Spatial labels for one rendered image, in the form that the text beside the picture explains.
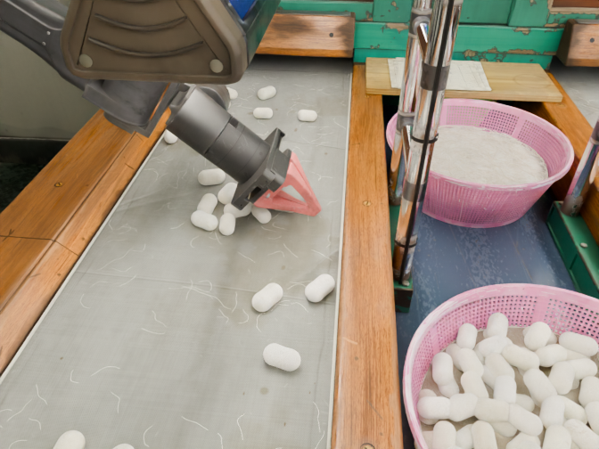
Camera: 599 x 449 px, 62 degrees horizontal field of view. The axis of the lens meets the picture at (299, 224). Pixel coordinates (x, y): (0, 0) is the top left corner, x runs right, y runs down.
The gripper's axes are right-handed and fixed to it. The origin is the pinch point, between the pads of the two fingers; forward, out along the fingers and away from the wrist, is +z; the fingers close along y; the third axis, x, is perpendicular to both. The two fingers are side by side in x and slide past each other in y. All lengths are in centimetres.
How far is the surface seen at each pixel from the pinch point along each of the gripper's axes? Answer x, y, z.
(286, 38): 1.0, 44.3, -10.3
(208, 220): 8.5, -3.1, -9.2
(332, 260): -0.1, -6.7, 3.6
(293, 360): 0.4, -22.0, 0.3
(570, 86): -28, 47, 36
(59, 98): 106, 123, -52
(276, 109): 7.5, 31.6, -5.3
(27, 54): 97, 123, -69
